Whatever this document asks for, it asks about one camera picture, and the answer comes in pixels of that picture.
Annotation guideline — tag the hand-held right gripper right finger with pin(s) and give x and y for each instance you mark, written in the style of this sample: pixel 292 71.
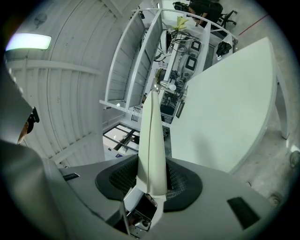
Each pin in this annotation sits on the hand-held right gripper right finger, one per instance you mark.
pixel 211 211

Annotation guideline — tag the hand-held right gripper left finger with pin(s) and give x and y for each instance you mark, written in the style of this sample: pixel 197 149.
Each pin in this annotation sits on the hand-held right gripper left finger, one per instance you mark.
pixel 89 180

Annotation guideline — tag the cream white item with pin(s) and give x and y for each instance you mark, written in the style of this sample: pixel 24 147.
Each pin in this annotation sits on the cream white item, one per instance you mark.
pixel 153 145

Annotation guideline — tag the person's face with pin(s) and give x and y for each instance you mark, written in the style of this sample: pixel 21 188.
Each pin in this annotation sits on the person's face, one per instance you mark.
pixel 23 133

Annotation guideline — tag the white table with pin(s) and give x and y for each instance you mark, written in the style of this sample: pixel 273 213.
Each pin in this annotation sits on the white table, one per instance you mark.
pixel 225 105

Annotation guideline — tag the white metal shelf rack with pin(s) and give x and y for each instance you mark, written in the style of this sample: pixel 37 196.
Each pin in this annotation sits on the white metal shelf rack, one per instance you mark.
pixel 138 61

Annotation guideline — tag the grey device with square screen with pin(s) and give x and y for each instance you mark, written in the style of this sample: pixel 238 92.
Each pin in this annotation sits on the grey device with square screen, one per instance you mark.
pixel 195 46
pixel 191 63

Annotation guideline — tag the rectangular ceiling light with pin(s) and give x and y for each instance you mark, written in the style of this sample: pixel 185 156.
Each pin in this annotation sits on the rectangular ceiling light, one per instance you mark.
pixel 29 41

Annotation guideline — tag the black bag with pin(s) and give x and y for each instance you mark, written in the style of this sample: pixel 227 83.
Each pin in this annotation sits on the black bag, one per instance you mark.
pixel 223 48

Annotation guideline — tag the ceiling fan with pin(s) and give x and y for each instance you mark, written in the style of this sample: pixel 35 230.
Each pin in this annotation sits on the ceiling fan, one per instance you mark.
pixel 41 20

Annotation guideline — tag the yellow cloth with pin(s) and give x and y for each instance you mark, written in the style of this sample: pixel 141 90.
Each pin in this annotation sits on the yellow cloth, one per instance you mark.
pixel 180 23

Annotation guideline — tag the black office chair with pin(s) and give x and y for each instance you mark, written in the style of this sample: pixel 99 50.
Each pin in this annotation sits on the black office chair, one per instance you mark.
pixel 228 18

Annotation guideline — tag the glass window with dark frame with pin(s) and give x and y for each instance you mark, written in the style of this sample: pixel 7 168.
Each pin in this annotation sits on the glass window with dark frame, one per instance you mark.
pixel 122 140

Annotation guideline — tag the black head-worn camera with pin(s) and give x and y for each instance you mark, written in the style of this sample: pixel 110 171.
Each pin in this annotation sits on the black head-worn camera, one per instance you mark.
pixel 34 117

